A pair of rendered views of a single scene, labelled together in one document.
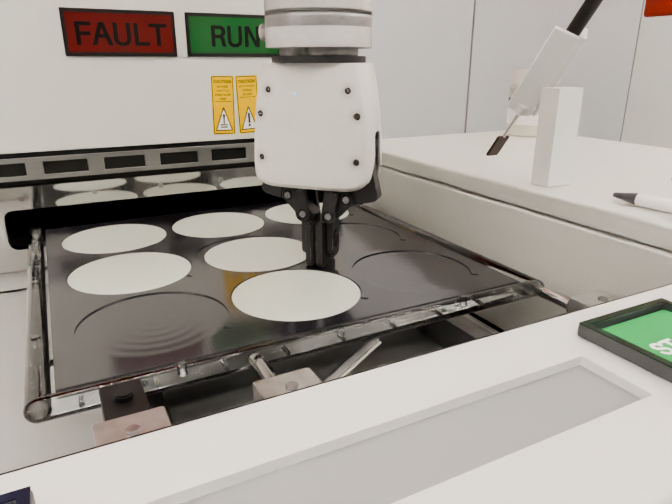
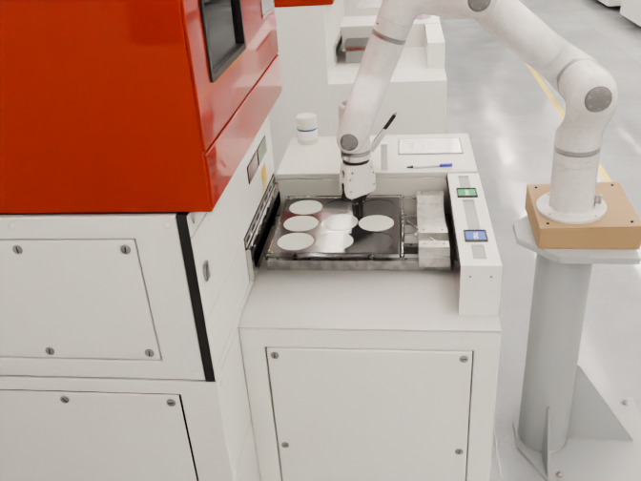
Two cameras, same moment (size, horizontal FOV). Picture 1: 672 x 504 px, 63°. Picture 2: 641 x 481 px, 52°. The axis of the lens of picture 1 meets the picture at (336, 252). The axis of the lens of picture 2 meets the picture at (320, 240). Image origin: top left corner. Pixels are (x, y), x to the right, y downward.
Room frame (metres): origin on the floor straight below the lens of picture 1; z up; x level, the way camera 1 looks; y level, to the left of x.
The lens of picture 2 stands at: (-0.45, 1.48, 1.75)
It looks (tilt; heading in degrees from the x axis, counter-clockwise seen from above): 28 degrees down; 306
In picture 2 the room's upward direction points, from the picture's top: 4 degrees counter-clockwise
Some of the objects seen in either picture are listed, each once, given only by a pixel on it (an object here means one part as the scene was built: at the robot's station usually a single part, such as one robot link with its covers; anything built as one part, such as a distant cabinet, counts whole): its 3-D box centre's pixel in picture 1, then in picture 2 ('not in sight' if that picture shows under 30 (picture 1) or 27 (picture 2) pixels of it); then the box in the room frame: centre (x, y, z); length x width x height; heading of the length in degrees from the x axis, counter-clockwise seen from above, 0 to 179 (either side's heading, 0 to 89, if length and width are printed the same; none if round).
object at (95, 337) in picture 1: (251, 254); (338, 223); (0.49, 0.08, 0.90); 0.34 x 0.34 x 0.01; 27
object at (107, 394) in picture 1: (126, 413); (411, 247); (0.24, 0.11, 0.90); 0.04 x 0.02 x 0.03; 27
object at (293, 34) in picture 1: (316, 36); (355, 154); (0.47, 0.02, 1.09); 0.09 x 0.08 x 0.03; 69
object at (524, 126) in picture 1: (532, 102); (306, 129); (0.85, -0.30, 1.01); 0.07 x 0.07 x 0.10
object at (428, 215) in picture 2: not in sight; (431, 230); (0.26, -0.06, 0.87); 0.36 x 0.08 x 0.03; 117
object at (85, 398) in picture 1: (340, 335); (402, 223); (0.33, 0.00, 0.90); 0.38 x 0.01 x 0.01; 117
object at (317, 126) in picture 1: (319, 116); (356, 175); (0.47, 0.01, 1.03); 0.10 x 0.07 x 0.11; 69
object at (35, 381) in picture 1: (36, 291); (333, 255); (0.41, 0.24, 0.90); 0.37 x 0.01 x 0.01; 27
